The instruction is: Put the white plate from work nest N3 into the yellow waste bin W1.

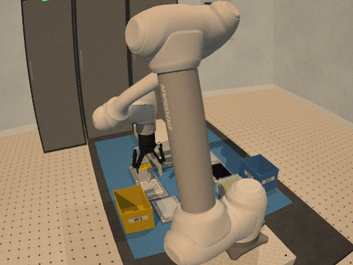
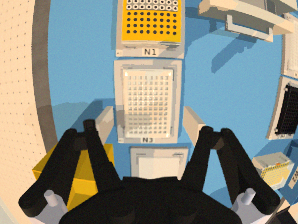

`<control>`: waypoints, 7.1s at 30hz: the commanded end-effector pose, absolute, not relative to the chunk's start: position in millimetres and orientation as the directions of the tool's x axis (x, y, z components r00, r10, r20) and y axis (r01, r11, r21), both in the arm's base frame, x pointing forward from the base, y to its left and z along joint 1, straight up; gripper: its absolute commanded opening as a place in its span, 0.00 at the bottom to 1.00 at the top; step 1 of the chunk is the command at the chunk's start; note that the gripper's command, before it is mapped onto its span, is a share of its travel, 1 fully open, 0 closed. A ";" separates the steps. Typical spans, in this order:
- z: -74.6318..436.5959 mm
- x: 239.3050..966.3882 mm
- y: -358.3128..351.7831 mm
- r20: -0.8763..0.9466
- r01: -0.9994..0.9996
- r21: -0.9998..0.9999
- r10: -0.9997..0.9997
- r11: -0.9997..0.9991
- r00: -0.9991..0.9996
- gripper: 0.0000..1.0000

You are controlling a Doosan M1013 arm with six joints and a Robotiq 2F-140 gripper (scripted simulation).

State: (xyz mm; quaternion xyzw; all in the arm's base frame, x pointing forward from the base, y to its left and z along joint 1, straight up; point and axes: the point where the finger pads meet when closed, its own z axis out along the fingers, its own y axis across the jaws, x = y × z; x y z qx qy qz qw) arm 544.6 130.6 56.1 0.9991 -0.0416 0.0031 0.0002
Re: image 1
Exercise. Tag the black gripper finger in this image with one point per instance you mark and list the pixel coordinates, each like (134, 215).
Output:
(159, 145)
(136, 164)

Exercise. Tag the blue flat mat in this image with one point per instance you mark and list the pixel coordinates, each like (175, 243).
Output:
(115, 156)

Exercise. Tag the black multi-well plate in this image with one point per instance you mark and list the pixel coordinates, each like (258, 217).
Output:
(219, 171)

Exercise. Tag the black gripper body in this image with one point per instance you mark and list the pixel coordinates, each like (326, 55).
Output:
(146, 142)

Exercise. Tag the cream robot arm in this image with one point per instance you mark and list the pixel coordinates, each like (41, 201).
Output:
(173, 39)

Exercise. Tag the yellow open-top bin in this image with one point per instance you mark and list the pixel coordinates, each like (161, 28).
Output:
(128, 201)

